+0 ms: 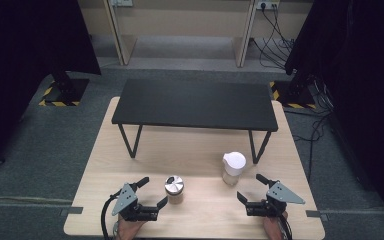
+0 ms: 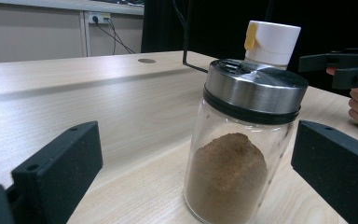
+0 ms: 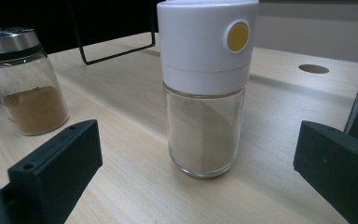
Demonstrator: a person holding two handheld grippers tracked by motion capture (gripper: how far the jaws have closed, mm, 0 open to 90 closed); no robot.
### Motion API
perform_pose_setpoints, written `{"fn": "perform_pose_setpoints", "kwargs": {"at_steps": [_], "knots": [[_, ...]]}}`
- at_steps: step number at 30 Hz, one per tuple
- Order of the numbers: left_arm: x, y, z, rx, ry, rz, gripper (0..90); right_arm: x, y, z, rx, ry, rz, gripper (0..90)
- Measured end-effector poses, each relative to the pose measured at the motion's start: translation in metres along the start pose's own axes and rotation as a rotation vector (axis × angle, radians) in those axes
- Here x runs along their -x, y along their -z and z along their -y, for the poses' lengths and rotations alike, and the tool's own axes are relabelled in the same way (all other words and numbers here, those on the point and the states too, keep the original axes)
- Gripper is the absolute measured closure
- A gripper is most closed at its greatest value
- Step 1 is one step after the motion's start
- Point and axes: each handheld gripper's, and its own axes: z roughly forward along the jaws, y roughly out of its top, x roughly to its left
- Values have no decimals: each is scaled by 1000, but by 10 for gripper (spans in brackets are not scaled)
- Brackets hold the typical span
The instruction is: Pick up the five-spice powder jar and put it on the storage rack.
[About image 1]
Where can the silver-lid glass spice jar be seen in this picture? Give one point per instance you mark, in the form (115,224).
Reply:
(174,186)

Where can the black metal riser shelf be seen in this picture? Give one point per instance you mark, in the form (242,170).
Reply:
(193,103)

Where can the person's left hand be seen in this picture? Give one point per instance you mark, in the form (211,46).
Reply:
(126,230)

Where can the person's right hand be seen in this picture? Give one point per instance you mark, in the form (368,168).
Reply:
(271,228)

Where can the grey floor tape piece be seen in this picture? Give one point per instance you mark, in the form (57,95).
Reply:
(316,215)
(71,210)

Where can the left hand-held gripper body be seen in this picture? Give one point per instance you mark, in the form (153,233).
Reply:
(125,200)

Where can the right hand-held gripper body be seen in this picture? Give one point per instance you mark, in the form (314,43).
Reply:
(281,195)

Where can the stand base with hazard tape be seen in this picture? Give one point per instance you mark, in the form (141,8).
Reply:
(293,95)
(70,90)

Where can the white wall socket with plugs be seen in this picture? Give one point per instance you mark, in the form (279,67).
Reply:
(267,4)

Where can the beige wooden desk panel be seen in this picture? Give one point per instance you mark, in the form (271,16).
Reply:
(243,40)
(121,36)

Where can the black curtain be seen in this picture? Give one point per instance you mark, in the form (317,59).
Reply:
(20,66)
(363,83)

